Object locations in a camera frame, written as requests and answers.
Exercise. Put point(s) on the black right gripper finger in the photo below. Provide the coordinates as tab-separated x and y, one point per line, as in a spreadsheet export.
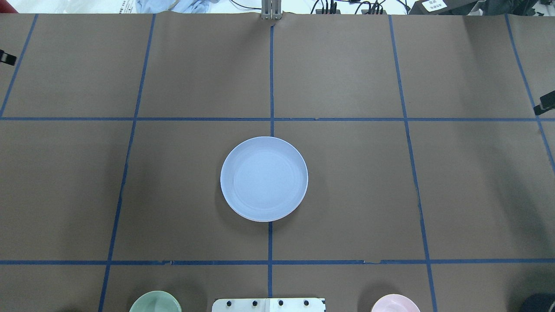
547	103

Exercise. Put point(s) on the dark blue pot with lid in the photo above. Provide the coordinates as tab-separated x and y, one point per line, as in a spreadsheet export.
539	302

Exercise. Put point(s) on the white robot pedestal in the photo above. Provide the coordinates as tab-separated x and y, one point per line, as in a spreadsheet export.
270	305

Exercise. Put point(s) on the blue cloth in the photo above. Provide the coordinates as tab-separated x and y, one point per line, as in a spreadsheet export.
179	6

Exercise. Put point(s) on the aluminium frame post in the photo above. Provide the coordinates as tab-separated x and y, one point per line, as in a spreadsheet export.
271	10

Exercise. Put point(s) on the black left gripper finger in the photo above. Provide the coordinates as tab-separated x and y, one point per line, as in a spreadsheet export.
7	59

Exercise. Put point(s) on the pink bowl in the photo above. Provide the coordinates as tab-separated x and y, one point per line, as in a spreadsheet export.
394	303

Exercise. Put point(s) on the green bowl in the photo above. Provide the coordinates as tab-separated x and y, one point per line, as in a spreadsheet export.
156	301

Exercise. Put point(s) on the blue plate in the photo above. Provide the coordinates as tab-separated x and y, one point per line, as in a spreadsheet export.
264	179

